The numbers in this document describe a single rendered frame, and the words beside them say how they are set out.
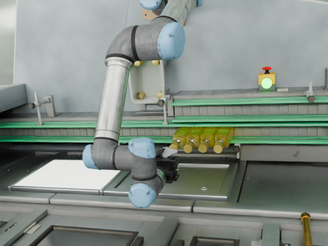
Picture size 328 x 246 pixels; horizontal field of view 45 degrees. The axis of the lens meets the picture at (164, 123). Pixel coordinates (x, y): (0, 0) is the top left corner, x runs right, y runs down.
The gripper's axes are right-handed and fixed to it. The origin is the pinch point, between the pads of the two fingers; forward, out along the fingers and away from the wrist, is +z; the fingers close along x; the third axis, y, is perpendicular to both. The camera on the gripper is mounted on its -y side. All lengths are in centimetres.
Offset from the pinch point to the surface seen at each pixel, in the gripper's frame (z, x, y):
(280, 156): 37, -12, 40
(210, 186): 3.0, -12.1, 15.5
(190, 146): 9.3, 1.2, 7.2
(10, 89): 38, 20, -93
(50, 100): 40, 13, -71
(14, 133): 38, -4, -94
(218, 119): 29.6, 6.7, 15.0
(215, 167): 22.6, -12.2, 14.1
